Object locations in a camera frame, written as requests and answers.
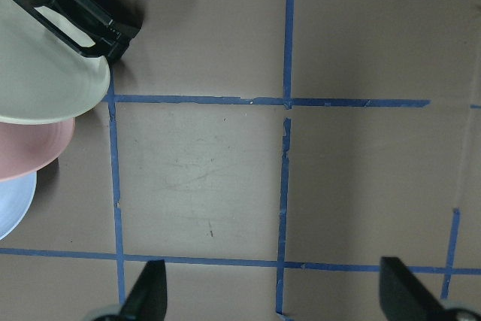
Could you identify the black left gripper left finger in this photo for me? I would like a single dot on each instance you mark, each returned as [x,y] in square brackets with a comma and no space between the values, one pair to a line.
[147,299]

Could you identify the light blue plate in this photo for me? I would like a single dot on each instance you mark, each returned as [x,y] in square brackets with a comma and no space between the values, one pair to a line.
[16,197]

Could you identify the black dish rack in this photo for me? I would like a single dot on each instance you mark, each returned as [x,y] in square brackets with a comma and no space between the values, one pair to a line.
[109,25]

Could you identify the cream plate in rack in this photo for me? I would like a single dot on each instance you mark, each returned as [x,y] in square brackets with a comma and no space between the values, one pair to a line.
[42,79]

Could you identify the pink plate in rack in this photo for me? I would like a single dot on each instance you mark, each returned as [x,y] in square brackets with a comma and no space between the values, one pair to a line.
[28,148]

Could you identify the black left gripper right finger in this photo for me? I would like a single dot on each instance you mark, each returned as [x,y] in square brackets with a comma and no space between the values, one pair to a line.
[403,297]

